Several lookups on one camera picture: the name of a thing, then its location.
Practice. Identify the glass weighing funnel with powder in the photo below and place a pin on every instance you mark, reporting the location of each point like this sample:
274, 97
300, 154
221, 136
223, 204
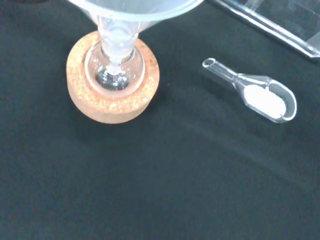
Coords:
262, 98

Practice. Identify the clear funnel stand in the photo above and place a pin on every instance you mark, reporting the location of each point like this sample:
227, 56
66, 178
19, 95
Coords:
280, 22

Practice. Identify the black cloth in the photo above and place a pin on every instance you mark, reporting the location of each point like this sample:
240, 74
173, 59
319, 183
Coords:
160, 180

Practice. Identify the round-bottom glass flask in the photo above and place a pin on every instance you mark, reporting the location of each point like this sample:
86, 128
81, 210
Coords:
136, 72

